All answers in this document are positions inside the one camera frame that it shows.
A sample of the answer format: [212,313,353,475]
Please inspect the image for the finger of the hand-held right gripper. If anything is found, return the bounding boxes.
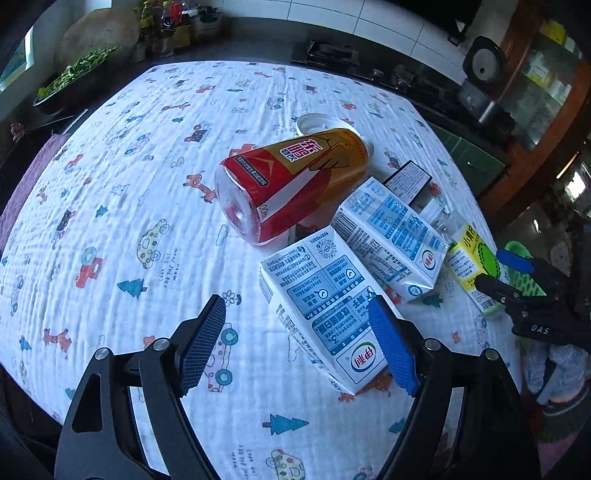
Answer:
[475,274,525,308]
[496,249,561,283]

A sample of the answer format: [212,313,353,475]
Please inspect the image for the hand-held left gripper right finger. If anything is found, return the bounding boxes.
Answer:
[368,295,541,480]

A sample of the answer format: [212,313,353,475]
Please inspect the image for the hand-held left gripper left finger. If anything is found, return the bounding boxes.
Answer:
[58,294,228,480]

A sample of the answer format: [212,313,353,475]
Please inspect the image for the yellow green drink carton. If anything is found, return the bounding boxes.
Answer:
[418,196,505,317]

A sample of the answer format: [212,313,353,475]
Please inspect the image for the white blue milk carton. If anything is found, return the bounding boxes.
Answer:
[259,225,389,397]
[331,176,448,303]

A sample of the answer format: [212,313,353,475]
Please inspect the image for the small black box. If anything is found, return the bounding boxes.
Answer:
[384,160,432,206]

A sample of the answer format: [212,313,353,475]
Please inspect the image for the red orange drink bottle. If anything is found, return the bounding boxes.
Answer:
[215,128,372,246]

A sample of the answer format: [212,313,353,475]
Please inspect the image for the small white cup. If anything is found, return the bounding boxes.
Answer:
[295,113,345,137]

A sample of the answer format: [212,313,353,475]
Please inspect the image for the green lower cabinets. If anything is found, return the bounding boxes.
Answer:
[429,122,506,192]

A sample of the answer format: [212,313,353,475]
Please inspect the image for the wooden glass-door cabinet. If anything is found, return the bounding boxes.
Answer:
[475,0,591,204]

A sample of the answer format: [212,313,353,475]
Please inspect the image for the printed white tablecloth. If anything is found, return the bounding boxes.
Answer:
[0,60,525,480]

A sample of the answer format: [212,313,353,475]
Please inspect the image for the black rice cooker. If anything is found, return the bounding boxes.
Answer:
[457,36,515,134]

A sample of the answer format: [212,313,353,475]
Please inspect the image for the purple towel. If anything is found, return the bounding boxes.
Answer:
[0,131,70,250]

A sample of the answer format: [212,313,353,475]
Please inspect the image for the black range hood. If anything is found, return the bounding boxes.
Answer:
[392,0,478,44]

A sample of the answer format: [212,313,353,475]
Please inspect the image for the black gas stove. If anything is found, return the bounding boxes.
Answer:
[290,39,462,116]

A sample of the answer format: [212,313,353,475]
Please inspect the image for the metal bowl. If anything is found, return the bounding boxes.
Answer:
[33,69,100,116]

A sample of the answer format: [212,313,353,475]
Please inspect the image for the bowl of green vegetables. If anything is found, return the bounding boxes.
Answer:
[37,46,121,97]

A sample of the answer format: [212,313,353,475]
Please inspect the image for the group of condiment bottles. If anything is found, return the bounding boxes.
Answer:
[134,0,195,58]

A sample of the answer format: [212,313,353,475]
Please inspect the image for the round wooden chopping board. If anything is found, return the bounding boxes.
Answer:
[54,7,140,70]

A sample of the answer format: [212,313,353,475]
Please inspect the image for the white detergent jug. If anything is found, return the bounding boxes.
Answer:
[0,28,34,90]

